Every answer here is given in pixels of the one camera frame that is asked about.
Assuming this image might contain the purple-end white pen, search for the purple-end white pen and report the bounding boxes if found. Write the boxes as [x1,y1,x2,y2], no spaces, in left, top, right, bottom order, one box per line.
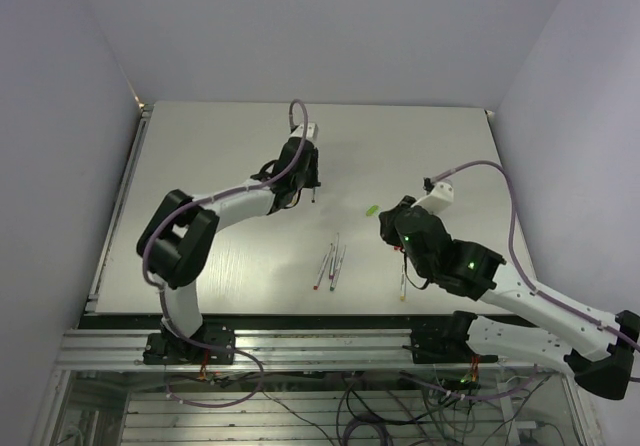
[329,232,340,281]

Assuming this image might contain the red-end white pen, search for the red-end white pen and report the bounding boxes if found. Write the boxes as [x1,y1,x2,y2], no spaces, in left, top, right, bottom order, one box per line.
[312,243,334,291]

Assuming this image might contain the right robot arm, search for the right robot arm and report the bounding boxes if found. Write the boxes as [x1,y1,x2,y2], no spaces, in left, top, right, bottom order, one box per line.
[379,196,639,401]

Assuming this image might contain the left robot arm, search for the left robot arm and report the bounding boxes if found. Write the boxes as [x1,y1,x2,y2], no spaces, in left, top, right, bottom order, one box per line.
[136,136,320,363]

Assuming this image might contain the light green pen cap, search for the light green pen cap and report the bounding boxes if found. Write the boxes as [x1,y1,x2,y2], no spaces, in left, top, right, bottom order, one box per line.
[366,205,379,216]

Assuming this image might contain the orange-end pen on right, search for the orange-end pen on right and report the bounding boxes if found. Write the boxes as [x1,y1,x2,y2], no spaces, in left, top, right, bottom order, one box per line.
[399,266,407,302]

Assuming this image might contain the green-end white pen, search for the green-end white pen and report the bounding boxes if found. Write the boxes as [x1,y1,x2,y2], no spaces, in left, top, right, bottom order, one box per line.
[330,245,347,292]

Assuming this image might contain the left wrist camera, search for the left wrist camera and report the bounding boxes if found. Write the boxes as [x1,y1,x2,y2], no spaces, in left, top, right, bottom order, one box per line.
[290,122,319,143]

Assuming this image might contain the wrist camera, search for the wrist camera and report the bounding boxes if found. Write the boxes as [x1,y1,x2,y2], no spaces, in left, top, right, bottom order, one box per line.
[290,122,319,143]
[413,178,454,215]

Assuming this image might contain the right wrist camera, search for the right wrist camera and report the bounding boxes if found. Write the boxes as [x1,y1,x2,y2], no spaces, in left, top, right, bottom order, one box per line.
[413,178,454,215]

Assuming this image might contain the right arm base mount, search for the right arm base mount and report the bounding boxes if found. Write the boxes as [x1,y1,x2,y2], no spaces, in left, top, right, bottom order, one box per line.
[404,311,479,364]

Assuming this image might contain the loose cables under table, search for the loose cables under table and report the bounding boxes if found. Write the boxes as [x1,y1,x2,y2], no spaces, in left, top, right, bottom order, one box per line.
[164,363,546,446]

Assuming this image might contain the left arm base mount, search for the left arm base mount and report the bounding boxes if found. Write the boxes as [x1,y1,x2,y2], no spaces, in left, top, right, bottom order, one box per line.
[142,323,236,366]

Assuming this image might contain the aluminium frame rail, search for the aluminium frame rail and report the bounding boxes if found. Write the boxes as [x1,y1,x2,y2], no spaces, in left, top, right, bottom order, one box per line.
[55,330,471,372]

